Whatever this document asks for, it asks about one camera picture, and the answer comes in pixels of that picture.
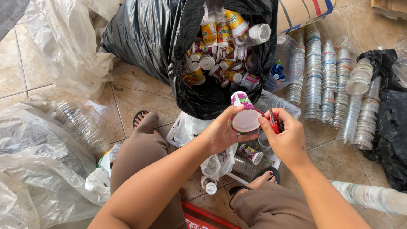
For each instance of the black left sandal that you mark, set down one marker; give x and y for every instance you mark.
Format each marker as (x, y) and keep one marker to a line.
(136, 117)

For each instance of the black sandal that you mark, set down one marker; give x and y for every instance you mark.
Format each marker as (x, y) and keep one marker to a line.
(136, 117)
(270, 171)

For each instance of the clear plastic sheet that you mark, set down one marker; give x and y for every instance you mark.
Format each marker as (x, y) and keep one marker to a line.
(66, 44)

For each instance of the crumpled black plastic bag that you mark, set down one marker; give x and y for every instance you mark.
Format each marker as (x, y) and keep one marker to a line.
(391, 127)

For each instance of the white capped drink cup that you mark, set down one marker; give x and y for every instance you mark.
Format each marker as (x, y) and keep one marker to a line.
(209, 185)

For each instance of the clear ribbed plastic bottle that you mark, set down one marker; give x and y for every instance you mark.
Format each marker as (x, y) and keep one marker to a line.
(81, 127)

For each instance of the person's right leg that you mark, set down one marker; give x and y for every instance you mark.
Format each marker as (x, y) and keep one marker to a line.
(270, 206)

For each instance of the person's leg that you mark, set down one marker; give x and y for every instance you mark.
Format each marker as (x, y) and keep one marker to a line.
(140, 155)
(270, 206)

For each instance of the clear plastic bowl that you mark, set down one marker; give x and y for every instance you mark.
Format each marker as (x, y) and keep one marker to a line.
(289, 54)

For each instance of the white plastic basket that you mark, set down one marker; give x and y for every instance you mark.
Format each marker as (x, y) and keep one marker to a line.
(286, 108)

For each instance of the purple labelled plastic cup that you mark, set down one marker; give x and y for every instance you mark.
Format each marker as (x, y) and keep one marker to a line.
(244, 119)

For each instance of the long stack of cups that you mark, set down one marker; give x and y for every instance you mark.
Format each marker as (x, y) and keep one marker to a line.
(368, 195)

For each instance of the person's right hand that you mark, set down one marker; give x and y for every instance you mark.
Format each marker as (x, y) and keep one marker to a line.
(287, 140)

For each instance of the black right sandal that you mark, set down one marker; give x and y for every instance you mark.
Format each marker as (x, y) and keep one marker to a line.
(270, 171)

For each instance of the large black garbage bag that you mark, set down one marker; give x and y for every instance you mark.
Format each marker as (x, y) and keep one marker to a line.
(143, 35)

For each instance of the clear plastic container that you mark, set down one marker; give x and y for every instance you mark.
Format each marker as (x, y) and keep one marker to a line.
(401, 60)

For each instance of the brown cardboard box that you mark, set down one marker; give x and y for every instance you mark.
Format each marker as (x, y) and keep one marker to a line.
(299, 12)

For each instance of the flat brown cardboard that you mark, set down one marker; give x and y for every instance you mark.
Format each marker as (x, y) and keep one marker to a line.
(391, 8)

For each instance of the person's left hand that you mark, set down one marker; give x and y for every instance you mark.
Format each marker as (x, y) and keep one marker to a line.
(219, 133)

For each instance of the crumpled white plastic bag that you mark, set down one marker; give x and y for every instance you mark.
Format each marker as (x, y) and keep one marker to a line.
(103, 178)

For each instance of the large clear plastic bag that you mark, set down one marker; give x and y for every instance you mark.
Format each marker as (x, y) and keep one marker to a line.
(38, 165)

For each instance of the red plastic crate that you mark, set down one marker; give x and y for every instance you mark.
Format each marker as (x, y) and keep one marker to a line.
(203, 219)

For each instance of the heap of labelled drink cups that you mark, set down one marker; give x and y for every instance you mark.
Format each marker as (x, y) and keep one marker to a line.
(222, 47)

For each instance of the short stack of clear cups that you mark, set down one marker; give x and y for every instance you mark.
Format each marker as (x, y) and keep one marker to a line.
(244, 166)

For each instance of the pile of blue bottle caps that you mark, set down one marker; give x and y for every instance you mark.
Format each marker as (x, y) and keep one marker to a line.
(277, 71)

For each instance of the grey mat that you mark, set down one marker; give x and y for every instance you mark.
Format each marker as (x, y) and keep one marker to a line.
(11, 14)

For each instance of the red cutter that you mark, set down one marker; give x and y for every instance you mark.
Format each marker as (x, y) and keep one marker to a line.
(275, 122)

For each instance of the small purple labelled cup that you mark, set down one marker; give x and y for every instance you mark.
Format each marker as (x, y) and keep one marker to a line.
(251, 153)

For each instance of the rows of stacked clear cups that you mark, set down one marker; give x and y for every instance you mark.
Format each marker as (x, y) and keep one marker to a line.
(327, 82)

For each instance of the person's left leg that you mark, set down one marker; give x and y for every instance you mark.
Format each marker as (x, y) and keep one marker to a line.
(140, 155)

